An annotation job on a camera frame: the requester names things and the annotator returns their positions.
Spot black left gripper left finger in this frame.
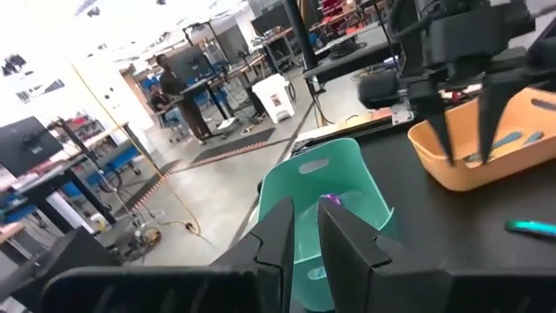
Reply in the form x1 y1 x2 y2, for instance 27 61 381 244
41 197 296 313

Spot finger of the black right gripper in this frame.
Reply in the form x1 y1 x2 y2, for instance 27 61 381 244
477 71 529 164
410 77 455 167

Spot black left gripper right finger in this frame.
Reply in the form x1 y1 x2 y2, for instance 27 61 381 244
317 197 556 313

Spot orange plastic bin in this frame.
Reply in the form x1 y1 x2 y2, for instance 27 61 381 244
407 86 556 193

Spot teal plastic bin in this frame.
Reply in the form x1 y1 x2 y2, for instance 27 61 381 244
255 137 397 313

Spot black table mat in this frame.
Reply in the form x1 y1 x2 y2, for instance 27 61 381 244
360 125 556 271

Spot black floor mat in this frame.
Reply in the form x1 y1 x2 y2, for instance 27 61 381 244
113 157 185 218
189 126 278 166

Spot black pole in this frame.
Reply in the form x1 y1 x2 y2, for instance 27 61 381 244
282 0 321 71

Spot white trash bin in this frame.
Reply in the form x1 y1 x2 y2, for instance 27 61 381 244
250 72 297 126

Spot person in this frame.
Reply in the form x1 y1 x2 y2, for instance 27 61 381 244
155 53 213 143
148 81 186 134

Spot black standing desk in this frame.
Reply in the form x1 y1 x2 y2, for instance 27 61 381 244
0 150 118 234

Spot black monitor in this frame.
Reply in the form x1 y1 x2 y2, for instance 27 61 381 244
0 115 65 178
168 44 215 84

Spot silver mounting bracket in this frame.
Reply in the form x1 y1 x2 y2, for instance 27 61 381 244
390 110 415 127

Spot black cable coil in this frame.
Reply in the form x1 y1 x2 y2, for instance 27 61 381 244
328 37 371 61

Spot floor cable pile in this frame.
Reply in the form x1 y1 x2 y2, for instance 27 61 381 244
123 219 166 257

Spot yellow hanging cord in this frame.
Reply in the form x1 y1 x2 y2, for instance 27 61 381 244
69 62 205 238

